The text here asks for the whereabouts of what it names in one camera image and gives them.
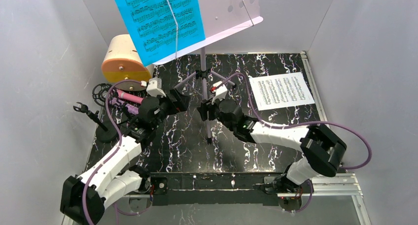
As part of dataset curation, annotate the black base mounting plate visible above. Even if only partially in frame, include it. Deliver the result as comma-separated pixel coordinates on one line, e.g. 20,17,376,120
143,172,314,207

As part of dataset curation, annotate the white sheet music book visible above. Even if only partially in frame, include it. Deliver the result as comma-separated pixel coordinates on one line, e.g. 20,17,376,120
249,72,315,111

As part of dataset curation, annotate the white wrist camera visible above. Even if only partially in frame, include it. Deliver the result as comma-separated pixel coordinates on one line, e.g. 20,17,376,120
146,77,166,97
210,81,228,104

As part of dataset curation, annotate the beige orange drawer cabinet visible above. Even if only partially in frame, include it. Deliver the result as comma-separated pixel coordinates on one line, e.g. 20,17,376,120
101,34,154,91

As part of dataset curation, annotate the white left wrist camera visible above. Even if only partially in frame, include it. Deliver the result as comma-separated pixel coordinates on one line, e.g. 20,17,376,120
146,77,166,97

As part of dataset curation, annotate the aluminium frame rail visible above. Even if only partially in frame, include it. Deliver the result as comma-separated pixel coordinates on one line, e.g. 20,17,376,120
300,50,373,225

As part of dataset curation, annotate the blue sheet music page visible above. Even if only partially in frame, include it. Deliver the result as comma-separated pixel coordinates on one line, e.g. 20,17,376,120
114,0,206,65

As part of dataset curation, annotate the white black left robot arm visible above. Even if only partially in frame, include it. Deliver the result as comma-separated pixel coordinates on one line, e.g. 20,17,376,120
60,89,190,225

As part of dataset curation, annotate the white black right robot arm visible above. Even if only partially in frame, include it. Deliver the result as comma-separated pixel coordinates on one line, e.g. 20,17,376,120
197,99,347,194

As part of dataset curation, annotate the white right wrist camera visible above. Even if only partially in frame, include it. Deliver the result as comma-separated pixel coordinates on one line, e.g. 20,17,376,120
210,81,228,104

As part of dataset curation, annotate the purple tripod music stand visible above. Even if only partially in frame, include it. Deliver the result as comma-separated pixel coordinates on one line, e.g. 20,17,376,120
152,0,264,145

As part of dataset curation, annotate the pink microphone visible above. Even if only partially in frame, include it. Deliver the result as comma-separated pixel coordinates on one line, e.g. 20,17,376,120
117,89,143,104

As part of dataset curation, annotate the black round-base desktop mic stand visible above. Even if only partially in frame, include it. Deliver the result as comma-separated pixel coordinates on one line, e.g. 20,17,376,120
73,102,118,143

